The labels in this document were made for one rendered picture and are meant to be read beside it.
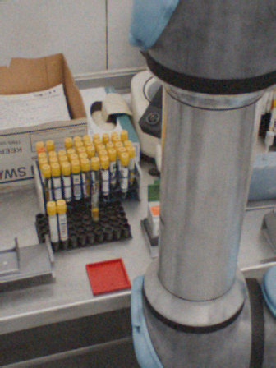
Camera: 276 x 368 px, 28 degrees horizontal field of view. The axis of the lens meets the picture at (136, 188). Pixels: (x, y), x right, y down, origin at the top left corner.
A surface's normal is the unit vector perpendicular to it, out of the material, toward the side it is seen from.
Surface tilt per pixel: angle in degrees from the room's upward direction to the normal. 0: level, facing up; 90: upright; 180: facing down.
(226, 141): 89
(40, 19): 90
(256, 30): 95
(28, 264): 0
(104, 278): 0
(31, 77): 88
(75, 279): 0
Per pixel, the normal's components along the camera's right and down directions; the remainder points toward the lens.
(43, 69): 0.26, 0.60
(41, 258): 0.03, -0.76
